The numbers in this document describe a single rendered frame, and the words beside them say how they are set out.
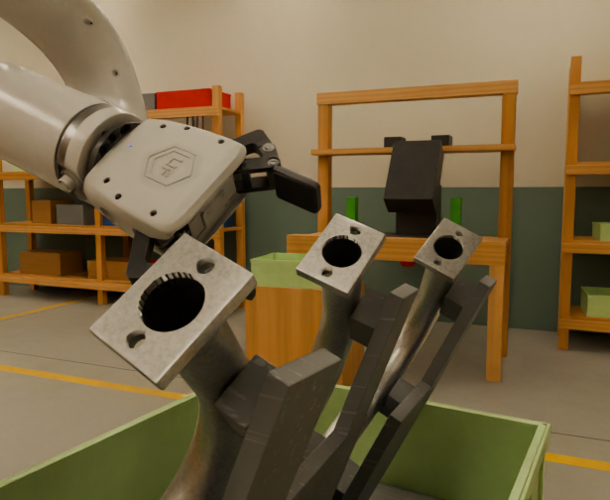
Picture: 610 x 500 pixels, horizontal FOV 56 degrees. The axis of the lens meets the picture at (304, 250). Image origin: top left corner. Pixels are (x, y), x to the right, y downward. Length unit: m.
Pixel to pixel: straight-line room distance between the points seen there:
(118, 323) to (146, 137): 0.27
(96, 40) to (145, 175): 0.21
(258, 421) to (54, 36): 0.48
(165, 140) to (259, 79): 5.68
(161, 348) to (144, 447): 0.50
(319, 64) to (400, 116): 0.96
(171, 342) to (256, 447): 0.07
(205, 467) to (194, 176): 0.22
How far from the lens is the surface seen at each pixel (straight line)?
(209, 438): 0.32
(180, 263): 0.24
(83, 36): 0.63
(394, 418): 0.51
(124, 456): 0.70
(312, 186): 0.44
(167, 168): 0.45
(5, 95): 0.56
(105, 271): 6.56
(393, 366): 0.62
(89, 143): 0.49
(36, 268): 7.28
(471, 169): 5.42
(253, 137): 0.50
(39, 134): 0.52
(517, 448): 0.74
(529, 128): 5.41
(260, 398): 0.25
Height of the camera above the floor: 1.22
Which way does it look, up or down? 6 degrees down
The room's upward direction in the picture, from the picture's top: straight up
